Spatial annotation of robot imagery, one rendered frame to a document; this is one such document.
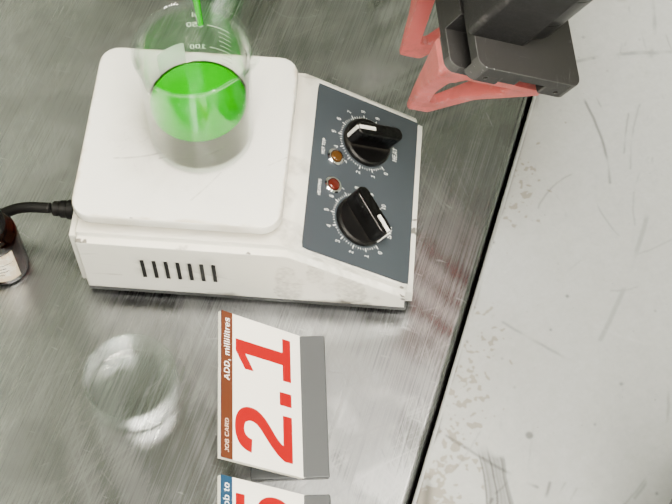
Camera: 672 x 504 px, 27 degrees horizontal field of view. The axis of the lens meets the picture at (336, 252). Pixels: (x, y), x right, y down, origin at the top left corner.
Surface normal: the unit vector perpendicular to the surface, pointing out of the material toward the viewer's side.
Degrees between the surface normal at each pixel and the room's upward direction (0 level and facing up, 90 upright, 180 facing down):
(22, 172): 0
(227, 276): 90
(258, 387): 40
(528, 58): 30
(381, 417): 0
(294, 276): 90
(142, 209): 0
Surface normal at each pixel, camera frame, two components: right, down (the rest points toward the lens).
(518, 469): 0.00, -0.49
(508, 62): 0.50, -0.37
